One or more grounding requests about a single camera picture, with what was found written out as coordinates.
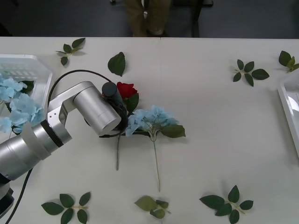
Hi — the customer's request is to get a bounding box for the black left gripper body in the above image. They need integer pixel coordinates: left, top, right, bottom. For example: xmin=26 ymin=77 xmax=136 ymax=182
xmin=117 ymin=103 xmax=129 ymax=132

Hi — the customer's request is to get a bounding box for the red rose with stem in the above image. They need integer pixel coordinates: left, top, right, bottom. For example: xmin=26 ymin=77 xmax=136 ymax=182
xmin=115 ymin=81 xmax=140 ymax=171

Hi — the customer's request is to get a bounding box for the single green leaf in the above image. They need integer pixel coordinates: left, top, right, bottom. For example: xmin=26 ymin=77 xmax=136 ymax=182
xmin=107 ymin=51 xmax=127 ymax=77

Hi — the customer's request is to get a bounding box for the green leaf twig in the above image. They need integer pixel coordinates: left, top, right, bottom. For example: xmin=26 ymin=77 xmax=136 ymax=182
xmin=55 ymin=37 xmax=86 ymax=66
xmin=134 ymin=195 xmax=171 ymax=219
xmin=41 ymin=191 xmax=91 ymax=224
xmin=233 ymin=59 xmax=270 ymax=87
xmin=199 ymin=185 xmax=254 ymax=224
xmin=278 ymin=50 xmax=299 ymax=74

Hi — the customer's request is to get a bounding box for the shallow white box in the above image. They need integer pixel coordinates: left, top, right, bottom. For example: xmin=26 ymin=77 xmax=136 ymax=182
xmin=0 ymin=54 xmax=53 ymax=140
xmin=277 ymin=69 xmax=299 ymax=153

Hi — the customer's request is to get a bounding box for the person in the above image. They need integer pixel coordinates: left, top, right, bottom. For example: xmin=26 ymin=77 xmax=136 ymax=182
xmin=123 ymin=0 xmax=172 ymax=37

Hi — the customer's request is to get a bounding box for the black chair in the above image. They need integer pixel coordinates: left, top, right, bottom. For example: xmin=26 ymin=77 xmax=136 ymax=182
xmin=191 ymin=0 xmax=214 ymax=38

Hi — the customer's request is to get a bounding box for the black camera cable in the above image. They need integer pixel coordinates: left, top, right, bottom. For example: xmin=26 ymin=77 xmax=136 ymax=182
xmin=48 ymin=69 xmax=128 ymax=139

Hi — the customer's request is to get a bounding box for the black arm base cable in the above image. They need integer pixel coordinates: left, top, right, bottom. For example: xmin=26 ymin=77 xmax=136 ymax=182
xmin=3 ymin=168 xmax=34 ymax=224

